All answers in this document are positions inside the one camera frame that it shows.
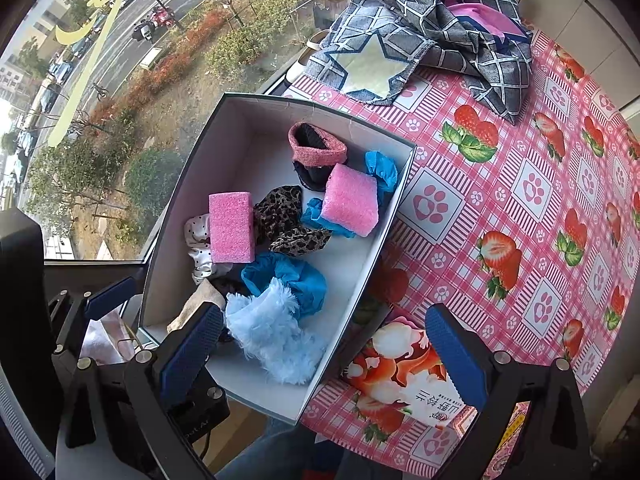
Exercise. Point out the grey plaid star cloth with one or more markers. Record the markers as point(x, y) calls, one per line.
point(374, 46)

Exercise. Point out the red striped navy sock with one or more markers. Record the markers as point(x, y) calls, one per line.
point(315, 152)

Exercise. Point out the light blue fluffy sock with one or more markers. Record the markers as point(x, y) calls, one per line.
point(266, 329)

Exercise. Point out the blue crumpled cloth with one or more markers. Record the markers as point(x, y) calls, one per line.
point(379, 166)

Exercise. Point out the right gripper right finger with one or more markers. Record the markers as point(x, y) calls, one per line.
point(553, 442)

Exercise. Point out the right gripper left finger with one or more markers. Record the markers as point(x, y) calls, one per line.
point(140, 419)

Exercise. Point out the white polka dot scrunchie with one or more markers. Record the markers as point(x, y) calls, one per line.
point(196, 235)

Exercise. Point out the pink strawberry tablecloth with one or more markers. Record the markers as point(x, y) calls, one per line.
point(529, 233)

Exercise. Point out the pink sponge block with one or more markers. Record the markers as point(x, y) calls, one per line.
point(351, 200)
point(231, 227)

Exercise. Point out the blue mesh cloth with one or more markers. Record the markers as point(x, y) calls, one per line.
point(307, 284)

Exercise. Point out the strawberry print snack box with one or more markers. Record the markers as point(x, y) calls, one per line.
point(398, 374)

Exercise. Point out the leopard print scrunchie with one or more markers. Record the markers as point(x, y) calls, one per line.
point(278, 224)

